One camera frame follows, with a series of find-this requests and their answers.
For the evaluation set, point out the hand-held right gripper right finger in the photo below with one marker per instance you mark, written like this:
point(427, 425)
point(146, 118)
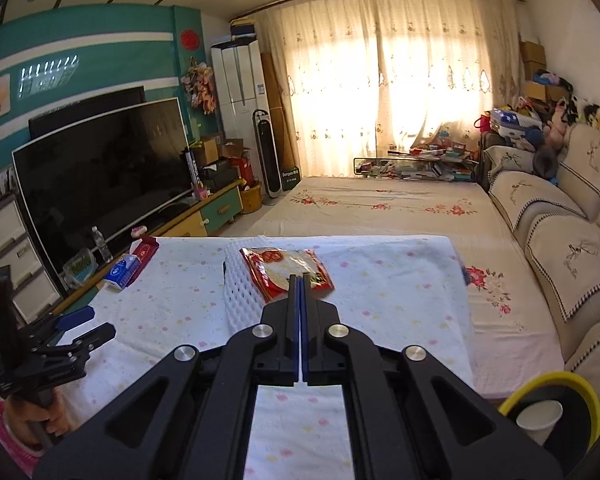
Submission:
point(317, 340)

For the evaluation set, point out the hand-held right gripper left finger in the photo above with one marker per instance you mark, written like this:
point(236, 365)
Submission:
point(280, 335)

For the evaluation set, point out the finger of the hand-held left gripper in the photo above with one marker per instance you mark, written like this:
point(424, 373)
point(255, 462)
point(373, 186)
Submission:
point(95, 337)
point(77, 317)

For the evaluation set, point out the white paper cup red print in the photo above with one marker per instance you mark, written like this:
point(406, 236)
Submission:
point(537, 417)

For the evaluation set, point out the person's left forearm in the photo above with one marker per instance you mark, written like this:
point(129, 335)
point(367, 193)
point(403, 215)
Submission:
point(10, 452)

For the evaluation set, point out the person's left hand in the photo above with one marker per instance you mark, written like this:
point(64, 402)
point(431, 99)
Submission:
point(17, 417)

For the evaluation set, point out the clear glass dish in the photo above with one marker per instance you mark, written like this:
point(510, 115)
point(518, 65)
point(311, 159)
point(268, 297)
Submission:
point(80, 270)

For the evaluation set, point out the white foam net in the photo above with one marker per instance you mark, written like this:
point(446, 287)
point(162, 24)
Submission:
point(240, 305)

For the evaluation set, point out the blue tissue packet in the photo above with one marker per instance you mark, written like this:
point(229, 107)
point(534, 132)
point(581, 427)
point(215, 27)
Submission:
point(120, 272)

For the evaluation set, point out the white dotted tablecloth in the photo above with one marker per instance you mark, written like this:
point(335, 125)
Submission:
point(390, 320)

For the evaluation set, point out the clear water bottle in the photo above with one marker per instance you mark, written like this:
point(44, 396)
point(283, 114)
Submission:
point(101, 245)

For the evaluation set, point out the red food packet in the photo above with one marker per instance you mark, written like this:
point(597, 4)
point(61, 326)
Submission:
point(260, 260)

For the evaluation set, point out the white drawer cabinet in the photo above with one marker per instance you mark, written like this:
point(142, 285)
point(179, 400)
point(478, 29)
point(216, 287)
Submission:
point(10, 260)

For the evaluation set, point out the red box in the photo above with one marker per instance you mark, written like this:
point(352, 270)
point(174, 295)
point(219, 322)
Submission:
point(147, 250)

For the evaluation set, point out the small pink white object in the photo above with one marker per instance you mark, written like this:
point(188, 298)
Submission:
point(139, 231)

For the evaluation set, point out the yellow bucket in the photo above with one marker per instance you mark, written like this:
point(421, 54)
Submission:
point(251, 200)

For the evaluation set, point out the yellow green television cabinet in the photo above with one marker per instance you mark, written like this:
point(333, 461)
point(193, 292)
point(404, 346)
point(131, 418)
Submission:
point(220, 210)

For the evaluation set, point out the cream floral mattress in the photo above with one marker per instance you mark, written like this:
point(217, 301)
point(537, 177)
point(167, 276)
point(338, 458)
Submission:
point(380, 215)

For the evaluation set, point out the curved television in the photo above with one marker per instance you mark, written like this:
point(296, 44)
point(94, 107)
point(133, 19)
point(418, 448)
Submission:
point(105, 175)

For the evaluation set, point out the green bag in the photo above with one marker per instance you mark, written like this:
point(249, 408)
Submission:
point(290, 179)

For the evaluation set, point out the tower fan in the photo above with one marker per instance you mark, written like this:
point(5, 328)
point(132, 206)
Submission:
point(269, 155)

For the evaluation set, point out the black white tube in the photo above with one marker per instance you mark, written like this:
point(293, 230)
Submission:
point(192, 167)

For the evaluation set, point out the open cardboard box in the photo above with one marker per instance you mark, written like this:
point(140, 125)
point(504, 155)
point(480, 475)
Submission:
point(234, 149)

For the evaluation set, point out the cluttered glass coffee table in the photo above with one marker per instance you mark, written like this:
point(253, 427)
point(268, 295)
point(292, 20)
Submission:
point(420, 162)

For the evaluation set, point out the brown cardboard panel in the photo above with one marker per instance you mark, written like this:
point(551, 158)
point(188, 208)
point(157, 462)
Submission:
point(277, 110)

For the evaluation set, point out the white standing air conditioner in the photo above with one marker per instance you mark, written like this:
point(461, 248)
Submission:
point(240, 90)

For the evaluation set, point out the beige sofa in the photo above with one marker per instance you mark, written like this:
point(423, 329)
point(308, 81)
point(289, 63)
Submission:
point(555, 240)

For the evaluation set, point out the artificial flower bouquet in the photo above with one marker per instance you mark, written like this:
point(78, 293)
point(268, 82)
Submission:
point(200, 85)

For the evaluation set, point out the cream lace curtain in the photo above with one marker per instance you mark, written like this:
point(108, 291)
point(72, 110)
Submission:
point(380, 70)

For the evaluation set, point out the pile of toys and bags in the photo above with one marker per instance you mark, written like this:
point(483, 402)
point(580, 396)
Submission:
point(510, 125)

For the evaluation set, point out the grey round cushion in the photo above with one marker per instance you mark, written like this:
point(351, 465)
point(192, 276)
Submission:
point(546, 161)

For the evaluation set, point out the pink plush toy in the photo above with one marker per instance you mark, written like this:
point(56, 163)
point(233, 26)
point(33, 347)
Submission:
point(555, 127)

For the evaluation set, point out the stack of cardboard boxes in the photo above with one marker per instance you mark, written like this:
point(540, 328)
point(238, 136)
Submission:
point(535, 70)

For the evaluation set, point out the row of plush toys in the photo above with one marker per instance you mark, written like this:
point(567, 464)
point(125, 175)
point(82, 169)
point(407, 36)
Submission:
point(595, 112)

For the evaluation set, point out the red round wall decoration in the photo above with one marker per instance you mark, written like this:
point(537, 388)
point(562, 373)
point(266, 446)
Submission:
point(190, 39)

